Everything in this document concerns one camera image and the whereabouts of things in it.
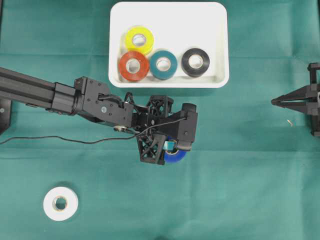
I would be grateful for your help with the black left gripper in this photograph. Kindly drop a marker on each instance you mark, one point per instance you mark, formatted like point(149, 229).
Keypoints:
point(151, 144)

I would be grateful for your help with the yellow tape roll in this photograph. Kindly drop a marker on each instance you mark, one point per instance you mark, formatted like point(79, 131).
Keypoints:
point(139, 39)

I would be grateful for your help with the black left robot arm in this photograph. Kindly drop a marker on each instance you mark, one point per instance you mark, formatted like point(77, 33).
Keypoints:
point(93, 101)

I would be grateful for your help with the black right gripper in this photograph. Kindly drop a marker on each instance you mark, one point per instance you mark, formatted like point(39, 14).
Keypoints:
point(304, 93)

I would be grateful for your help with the white plastic case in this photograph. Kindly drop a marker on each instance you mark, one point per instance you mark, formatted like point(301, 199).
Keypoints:
point(176, 27)

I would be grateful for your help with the blue tape roll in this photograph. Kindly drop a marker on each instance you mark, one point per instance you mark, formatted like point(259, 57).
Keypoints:
point(174, 157)

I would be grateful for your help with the black tape roll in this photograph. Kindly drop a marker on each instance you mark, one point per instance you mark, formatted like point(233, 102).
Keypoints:
point(195, 62)

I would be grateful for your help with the white tape roll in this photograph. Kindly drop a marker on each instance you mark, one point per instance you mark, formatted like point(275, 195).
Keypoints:
point(60, 203)

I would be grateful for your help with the green table cloth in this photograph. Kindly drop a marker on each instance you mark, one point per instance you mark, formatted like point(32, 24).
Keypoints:
point(249, 175)

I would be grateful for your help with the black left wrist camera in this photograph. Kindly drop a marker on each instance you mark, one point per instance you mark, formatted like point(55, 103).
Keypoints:
point(181, 126)

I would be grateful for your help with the teal tape roll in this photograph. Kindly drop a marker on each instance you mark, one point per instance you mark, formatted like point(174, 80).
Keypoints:
point(163, 65)

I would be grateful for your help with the red tape roll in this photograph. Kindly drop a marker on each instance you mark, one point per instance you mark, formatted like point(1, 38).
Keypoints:
point(133, 66)

